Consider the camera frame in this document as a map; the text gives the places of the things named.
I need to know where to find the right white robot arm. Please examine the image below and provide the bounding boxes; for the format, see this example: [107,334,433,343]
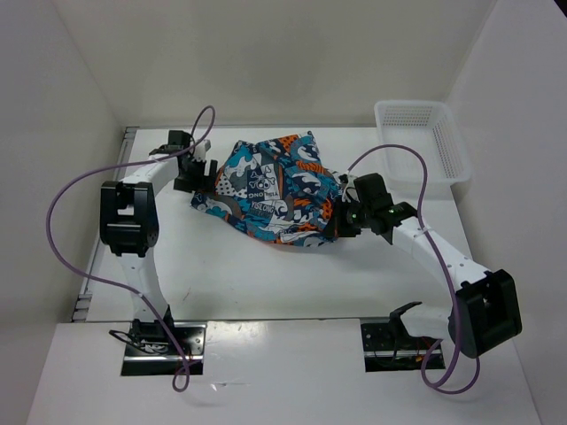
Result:
[325,174,523,359]

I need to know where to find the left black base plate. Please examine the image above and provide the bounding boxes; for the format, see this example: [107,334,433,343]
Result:
[109,322,206,376]

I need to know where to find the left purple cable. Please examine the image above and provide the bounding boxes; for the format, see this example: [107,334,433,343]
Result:
[46,104,217,393]

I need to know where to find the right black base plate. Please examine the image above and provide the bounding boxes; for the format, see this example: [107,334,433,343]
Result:
[361,321,436,373]

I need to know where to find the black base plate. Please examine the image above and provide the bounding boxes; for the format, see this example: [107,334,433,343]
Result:
[109,322,206,376]
[361,321,436,373]

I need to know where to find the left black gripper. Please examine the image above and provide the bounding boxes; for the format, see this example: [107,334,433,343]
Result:
[174,157,217,196]

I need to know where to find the white perforated plastic basket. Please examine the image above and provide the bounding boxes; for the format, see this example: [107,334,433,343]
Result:
[374,100,472,197]

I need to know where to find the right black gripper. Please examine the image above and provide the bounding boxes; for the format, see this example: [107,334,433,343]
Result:
[322,196,372,237]

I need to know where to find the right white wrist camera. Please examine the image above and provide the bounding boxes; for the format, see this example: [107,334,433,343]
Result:
[338,174,359,203]

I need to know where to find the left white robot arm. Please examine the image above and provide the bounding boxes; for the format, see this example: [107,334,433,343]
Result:
[99,130,218,354]

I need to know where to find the colourful patterned shorts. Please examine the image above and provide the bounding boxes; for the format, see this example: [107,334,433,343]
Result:
[191,131,342,247]

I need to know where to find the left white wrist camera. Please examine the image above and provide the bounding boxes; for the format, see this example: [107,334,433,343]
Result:
[193,139,211,162]

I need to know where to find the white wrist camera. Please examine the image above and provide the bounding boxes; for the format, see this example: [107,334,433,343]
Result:
[338,174,359,203]
[193,139,211,162]

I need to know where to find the aluminium table edge rail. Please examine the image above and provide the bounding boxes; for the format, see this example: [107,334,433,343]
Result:
[71,127,138,322]

